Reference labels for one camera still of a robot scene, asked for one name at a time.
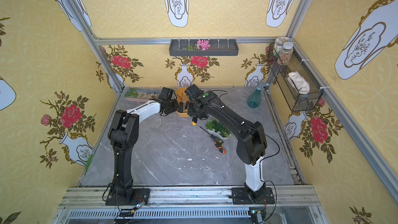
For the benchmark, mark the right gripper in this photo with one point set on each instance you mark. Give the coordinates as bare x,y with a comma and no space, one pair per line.
193,111

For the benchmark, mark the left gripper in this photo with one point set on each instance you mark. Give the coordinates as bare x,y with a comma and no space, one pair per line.
173,106

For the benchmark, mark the yellow plastic storage box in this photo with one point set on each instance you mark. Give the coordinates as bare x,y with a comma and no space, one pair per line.
183,101

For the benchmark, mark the orange black grip screwdriver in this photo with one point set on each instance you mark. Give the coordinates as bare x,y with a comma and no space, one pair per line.
221,149

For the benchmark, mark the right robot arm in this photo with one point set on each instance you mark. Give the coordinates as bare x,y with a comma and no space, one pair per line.
251,140

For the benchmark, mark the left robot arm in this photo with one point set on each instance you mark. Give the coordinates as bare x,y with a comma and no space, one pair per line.
123,135

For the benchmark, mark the black yellow tester screwdriver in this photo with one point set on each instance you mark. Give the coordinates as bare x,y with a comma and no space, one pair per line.
216,139

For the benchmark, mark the succulent plant white pot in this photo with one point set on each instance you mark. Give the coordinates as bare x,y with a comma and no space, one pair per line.
216,128

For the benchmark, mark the pink tray with stones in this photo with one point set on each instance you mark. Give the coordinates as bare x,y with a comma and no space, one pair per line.
141,95

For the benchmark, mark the teal spray bottle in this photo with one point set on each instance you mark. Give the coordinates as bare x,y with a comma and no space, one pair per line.
254,100

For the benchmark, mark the pink artificial flower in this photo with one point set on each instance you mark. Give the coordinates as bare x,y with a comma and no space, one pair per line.
202,44

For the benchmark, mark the spice jar front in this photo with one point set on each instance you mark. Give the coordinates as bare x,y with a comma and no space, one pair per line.
285,53

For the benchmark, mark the white lid jar back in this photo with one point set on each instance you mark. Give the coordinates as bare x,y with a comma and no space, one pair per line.
278,44

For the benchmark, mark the white cloth bundle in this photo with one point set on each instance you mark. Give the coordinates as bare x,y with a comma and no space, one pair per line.
299,83

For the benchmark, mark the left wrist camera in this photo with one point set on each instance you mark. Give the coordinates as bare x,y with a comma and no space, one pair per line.
166,94

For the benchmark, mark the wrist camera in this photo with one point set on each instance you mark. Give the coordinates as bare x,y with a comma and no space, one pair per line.
193,92
166,94

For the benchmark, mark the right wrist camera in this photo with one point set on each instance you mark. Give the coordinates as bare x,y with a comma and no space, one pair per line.
193,92

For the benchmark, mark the grey wall shelf tray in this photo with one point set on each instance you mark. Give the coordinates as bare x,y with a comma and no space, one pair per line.
191,47

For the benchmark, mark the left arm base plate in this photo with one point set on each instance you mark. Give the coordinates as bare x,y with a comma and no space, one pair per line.
134,196

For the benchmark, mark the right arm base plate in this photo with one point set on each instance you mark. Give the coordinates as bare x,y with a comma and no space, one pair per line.
244,196

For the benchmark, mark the black wire basket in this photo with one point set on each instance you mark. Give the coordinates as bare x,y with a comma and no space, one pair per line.
279,75

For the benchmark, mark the aluminium front rail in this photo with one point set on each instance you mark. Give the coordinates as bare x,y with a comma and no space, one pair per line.
286,204

